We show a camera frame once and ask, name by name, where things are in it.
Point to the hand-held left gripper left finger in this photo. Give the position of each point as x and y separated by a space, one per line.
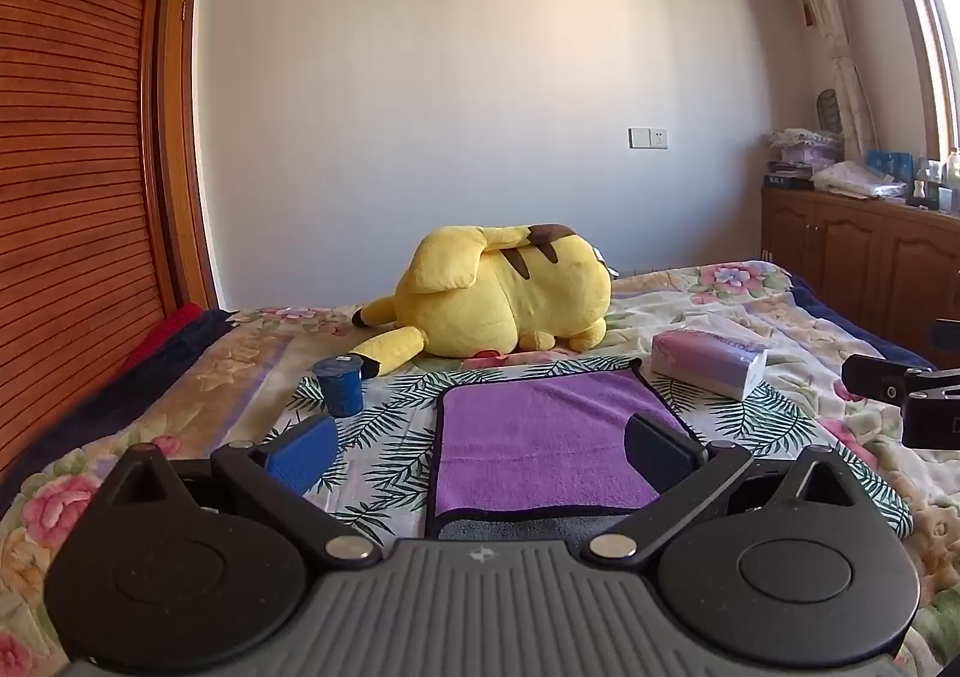
304 456

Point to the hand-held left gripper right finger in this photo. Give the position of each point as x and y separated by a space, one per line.
664 456

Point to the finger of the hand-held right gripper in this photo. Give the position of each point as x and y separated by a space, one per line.
885 376
934 418

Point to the purple towel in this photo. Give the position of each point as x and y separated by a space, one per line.
540 437

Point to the blue cup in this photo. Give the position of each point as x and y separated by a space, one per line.
343 388

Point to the leaf print cloth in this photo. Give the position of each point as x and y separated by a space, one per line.
390 437

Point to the pink tissue pack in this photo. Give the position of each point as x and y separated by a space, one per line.
705 355

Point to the wooden cabinet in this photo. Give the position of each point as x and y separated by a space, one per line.
862 250

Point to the dark bottle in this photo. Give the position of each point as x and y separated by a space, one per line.
919 184

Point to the blue box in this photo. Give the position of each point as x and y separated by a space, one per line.
889 165

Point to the white plastic bag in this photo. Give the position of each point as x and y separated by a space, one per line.
859 178

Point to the red cloth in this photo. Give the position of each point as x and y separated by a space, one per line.
161 336

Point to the dark blue blanket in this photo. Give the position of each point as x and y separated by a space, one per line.
112 392

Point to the yellow plush toy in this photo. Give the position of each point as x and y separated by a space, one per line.
510 295

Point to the stack of folded cloths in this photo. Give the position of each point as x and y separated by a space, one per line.
804 152

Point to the woven hand fan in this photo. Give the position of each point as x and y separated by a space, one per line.
829 111

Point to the patterned curtain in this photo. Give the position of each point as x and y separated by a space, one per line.
836 25

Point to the wooden louvered wardrobe door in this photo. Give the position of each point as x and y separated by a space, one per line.
75 182

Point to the window frame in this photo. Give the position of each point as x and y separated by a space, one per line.
926 17

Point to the white wall switch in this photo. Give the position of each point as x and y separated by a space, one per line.
649 138

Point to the wooden door frame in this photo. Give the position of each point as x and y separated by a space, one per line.
184 130

